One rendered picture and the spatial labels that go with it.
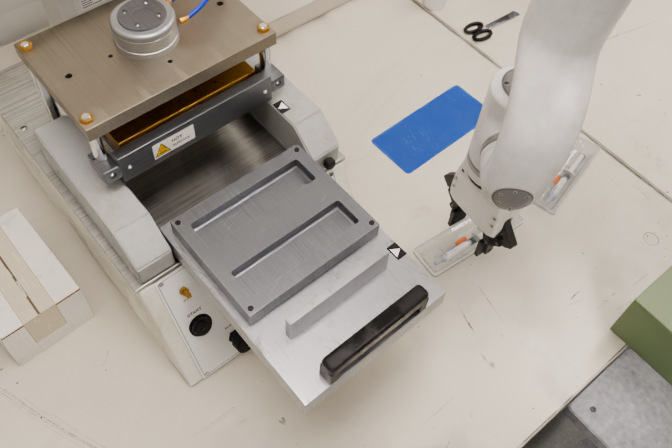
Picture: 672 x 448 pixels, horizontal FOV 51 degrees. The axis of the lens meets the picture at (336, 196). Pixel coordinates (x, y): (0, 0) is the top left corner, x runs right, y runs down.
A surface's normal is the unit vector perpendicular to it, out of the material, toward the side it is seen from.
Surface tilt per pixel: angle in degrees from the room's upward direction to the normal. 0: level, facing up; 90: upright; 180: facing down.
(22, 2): 90
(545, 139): 59
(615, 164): 0
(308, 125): 41
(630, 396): 0
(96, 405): 0
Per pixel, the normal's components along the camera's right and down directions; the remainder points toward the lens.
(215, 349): 0.61, 0.33
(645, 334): -0.77, 0.50
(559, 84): 0.01, 0.17
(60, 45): 0.04, -0.58
